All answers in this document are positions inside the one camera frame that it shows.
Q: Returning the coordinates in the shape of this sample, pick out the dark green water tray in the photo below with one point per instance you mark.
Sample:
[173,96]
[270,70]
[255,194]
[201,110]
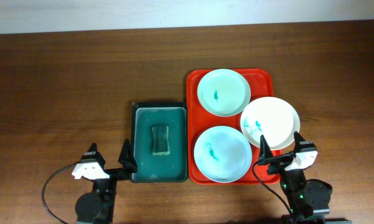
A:
[169,168]

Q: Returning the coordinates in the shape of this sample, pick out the white plate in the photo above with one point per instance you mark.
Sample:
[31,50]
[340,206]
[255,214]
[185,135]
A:
[271,117]

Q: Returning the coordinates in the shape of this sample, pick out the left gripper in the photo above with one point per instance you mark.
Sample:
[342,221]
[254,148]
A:
[129,164]

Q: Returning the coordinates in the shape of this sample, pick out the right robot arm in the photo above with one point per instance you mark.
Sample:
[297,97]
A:
[307,199]

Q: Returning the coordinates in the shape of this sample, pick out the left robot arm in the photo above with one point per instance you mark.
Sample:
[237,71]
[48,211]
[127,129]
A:
[98,205]

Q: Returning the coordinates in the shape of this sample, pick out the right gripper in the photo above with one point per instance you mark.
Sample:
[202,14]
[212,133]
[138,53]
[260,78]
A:
[266,155]

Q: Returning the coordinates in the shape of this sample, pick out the green yellow sponge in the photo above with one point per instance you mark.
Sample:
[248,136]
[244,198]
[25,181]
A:
[160,142]

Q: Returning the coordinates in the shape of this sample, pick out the light blue plate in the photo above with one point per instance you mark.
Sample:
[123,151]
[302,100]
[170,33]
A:
[222,154]

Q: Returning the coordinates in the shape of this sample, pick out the mint green plate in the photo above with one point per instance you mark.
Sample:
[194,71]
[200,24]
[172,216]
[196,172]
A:
[224,92]

